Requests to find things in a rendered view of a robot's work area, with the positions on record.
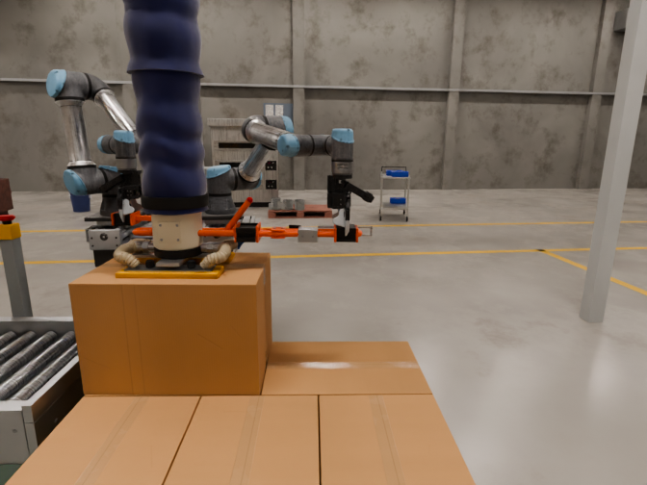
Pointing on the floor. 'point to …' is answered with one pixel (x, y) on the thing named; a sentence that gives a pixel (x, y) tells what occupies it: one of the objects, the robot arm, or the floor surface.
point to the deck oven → (230, 140)
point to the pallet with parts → (296, 209)
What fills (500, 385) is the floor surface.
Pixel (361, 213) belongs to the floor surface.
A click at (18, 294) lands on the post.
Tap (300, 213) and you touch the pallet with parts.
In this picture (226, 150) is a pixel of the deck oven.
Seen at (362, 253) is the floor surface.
